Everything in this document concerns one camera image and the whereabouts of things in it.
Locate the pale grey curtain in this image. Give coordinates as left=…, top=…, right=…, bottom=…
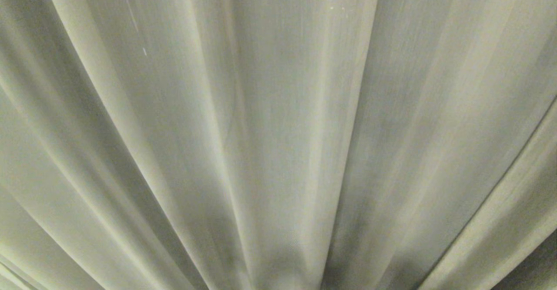
left=0, top=0, right=557, bottom=290

